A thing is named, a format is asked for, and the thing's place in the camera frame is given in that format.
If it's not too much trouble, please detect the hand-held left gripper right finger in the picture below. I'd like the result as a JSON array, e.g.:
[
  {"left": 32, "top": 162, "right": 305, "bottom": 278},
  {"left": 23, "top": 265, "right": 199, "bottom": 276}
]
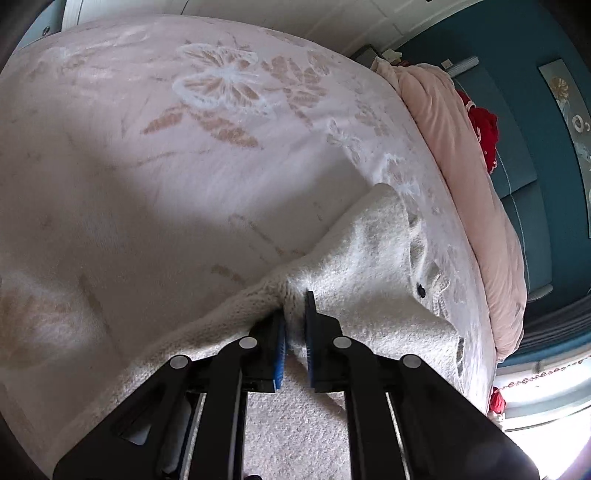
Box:
[{"left": 303, "top": 290, "right": 540, "bottom": 480}]

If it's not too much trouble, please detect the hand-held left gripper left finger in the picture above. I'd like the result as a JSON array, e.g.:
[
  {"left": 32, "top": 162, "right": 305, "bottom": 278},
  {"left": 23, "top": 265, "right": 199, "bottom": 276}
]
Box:
[{"left": 52, "top": 310, "right": 287, "bottom": 480}]

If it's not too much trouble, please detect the white fleece garment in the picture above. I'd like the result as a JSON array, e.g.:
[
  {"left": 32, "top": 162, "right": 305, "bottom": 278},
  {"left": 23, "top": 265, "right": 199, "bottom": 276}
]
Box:
[{"left": 44, "top": 183, "right": 472, "bottom": 480}]

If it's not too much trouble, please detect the red tassel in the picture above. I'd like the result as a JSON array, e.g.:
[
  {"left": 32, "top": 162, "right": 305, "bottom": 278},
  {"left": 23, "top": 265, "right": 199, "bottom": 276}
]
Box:
[{"left": 488, "top": 387, "right": 508, "bottom": 416}]

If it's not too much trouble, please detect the pink butterfly print blanket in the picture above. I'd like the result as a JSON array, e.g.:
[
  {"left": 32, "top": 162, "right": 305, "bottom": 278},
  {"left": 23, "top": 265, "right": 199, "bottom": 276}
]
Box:
[{"left": 0, "top": 14, "right": 497, "bottom": 480}]

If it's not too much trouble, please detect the pink quilt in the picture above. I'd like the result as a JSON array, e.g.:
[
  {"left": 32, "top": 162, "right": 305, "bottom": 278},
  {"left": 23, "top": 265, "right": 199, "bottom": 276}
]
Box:
[{"left": 372, "top": 56, "right": 528, "bottom": 363}]

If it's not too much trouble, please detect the teal padded headboard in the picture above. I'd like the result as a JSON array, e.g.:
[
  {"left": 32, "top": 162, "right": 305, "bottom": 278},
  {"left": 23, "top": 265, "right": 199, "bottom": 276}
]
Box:
[{"left": 390, "top": 0, "right": 591, "bottom": 324}]

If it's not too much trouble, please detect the red cloth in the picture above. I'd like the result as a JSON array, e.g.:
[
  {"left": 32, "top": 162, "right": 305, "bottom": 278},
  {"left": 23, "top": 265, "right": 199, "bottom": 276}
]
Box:
[{"left": 456, "top": 90, "right": 500, "bottom": 174}]

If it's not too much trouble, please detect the floral wall picture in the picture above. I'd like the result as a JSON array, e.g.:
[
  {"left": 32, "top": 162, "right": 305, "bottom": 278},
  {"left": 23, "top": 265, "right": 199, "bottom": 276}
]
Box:
[{"left": 538, "top": 58, "right": 591, "bottom": 220}]

